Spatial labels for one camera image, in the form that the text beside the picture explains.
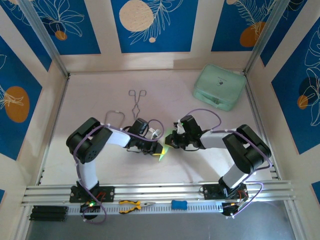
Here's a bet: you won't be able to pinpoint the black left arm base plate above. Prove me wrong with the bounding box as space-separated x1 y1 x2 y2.
69 185 116 204

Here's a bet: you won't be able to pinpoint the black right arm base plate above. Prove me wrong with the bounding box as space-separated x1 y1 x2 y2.
202 183 248 201

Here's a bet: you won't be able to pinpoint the aluminium rail frame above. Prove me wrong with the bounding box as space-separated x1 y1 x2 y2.
21 181 297 207

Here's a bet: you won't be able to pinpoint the black connector board with wires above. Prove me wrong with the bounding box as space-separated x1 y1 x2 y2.
79 198 102 213
221 197 252 220

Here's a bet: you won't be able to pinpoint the mint green zipper pouch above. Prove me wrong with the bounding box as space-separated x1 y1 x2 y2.
191 64 247 113

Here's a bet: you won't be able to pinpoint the grey slotted cable duct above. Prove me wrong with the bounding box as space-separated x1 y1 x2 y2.
67 201 225 216

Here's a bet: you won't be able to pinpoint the yellow and black pliers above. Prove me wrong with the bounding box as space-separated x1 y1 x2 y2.
118 199 156 215

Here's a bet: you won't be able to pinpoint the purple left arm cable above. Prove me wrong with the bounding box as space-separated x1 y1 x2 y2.
74 118 165 225

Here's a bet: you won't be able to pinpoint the aluminium side rail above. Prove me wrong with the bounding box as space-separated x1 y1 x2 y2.
36 73 71 187
243 72 282 181

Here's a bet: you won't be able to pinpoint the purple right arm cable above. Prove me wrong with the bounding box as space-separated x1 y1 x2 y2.
187 108 273 218

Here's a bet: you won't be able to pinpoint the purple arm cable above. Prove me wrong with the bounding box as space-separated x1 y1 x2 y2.
74 118 165 225
187 108 273 218

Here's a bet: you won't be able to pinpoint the aluminium corner post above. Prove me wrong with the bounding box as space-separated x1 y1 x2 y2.
18 0 71 77
243 0 293 76

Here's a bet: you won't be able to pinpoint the black stacked bars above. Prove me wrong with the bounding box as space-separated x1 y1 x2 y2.
29 205 69 222

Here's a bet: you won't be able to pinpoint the metal scissor tongs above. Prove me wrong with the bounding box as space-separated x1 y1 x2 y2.
128 89 148 120

